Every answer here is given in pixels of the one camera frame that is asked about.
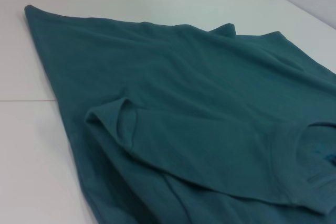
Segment teal T-shirt with FREE print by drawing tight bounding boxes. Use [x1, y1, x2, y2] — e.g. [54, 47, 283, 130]
[24, 4, 336, 224]

